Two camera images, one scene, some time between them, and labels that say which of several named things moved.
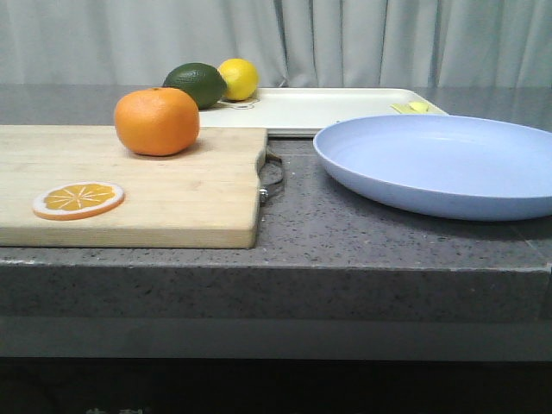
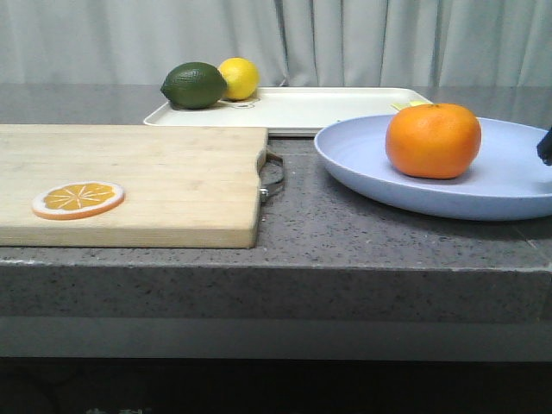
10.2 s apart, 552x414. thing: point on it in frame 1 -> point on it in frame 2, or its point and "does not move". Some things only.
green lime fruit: x=206 y=84 does not move
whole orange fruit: x=157 y=122 -> x=435 y=141
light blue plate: x=457 y=166 does not move
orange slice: x=77 y=200 does not move
